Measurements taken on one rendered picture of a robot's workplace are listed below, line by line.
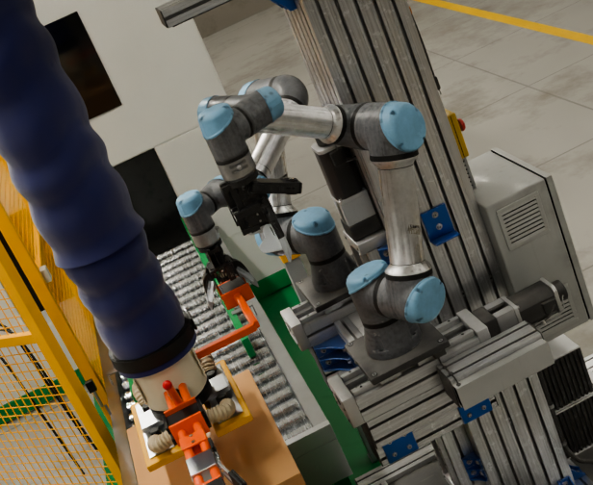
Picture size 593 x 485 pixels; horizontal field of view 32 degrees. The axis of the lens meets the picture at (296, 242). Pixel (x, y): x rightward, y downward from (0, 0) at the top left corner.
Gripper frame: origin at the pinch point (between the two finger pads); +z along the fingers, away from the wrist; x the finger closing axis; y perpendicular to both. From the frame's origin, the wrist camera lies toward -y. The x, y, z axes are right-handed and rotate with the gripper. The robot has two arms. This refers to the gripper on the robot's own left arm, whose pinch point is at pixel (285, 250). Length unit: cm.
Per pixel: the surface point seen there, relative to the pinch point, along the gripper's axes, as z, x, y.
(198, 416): 31.7, -8.1, 33.5
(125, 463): 93, -111, 68
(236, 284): 31, -66, 10
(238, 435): 58, -35, 28
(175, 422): 32, -11, 39
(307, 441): 93, -72, 10
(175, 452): 45, -20, 43
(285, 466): 58, -12, 20
